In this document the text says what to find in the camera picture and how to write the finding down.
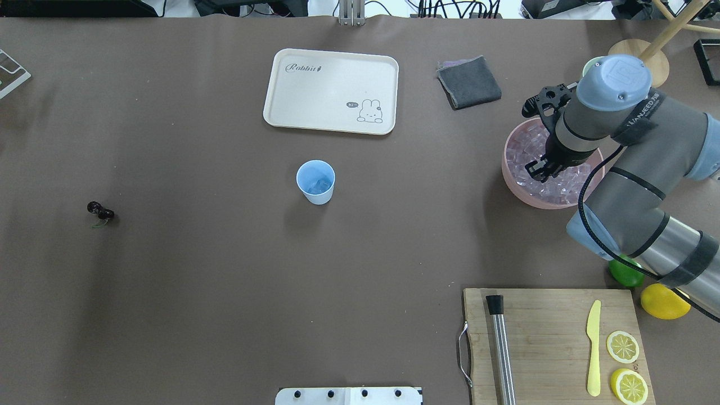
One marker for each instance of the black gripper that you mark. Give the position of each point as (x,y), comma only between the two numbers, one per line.
(557,152)

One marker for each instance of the clear ice cubes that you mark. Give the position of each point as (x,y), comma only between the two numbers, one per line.
(523,152)

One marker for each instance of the dark red cherries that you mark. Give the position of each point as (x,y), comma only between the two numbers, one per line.
(104,215)

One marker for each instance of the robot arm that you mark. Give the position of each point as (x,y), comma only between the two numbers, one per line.
(662,141)

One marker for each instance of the wooden cup stand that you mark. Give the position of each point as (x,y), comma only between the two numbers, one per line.
(651,54)

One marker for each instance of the light blue cup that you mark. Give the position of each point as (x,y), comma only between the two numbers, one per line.
(316,180)

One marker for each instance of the pink bowl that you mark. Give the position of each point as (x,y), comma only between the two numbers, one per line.
(517,180)

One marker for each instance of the grey folded cloth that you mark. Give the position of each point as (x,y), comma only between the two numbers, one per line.
(468,82)

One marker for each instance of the mint green bowl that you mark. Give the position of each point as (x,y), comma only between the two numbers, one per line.
(589,64)

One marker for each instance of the green lime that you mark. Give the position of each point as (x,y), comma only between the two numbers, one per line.
(625,275)

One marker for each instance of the steel muddler black tip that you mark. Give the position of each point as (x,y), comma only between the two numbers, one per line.
(501,349)

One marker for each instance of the yellow plastic knife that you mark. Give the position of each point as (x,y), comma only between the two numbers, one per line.
(593,383)

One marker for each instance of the lower yellow lemon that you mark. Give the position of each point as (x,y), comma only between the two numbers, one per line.
(662,303)

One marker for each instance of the bamboo cutting board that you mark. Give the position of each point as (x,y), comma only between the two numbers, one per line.
(549,349)

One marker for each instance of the upper lemon slice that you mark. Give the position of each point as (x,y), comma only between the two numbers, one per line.
(623,347)

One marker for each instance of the lemon slice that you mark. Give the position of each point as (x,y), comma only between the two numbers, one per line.
(629,387)
(623,347)

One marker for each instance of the cream rabbit tray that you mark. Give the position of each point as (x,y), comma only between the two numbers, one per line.
(332,91)

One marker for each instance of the lower lemon slice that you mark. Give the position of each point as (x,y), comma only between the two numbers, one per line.
(629,387)

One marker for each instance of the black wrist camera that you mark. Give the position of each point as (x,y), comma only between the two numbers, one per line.
(552,97)

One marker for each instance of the black frame tray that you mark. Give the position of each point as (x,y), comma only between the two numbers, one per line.
(707,54)

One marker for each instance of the aluminium frame post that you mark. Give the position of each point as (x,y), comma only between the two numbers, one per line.
(352,13)

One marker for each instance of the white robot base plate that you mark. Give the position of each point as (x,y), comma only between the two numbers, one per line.
(351,395)

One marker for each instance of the white wire cup rack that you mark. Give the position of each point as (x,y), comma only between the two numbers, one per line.
(12,74)

